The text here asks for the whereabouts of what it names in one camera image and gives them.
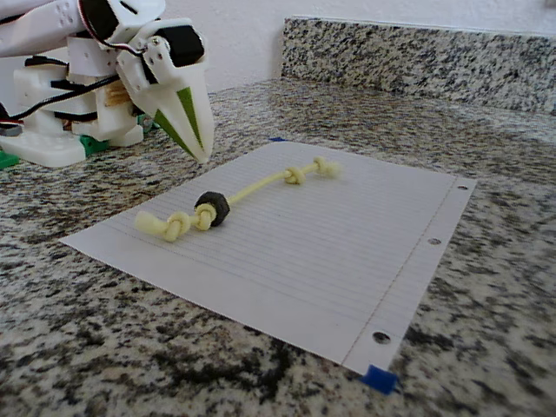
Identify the black hex nut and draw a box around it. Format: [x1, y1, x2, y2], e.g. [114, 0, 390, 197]
[194, 189, 230, 228]

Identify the yellow knotted rope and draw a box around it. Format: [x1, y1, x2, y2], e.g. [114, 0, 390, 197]
[134, 156, 344, 244]

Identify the lined white paper sheet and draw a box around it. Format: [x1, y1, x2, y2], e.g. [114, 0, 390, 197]
[59, 141, 478, 377]

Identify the speckled granite backsplash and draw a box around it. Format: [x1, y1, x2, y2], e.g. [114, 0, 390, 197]
[281, 16, 556, 116]

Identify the black red servo cable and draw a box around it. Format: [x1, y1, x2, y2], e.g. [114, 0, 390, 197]
[76, 0, 147, 57]

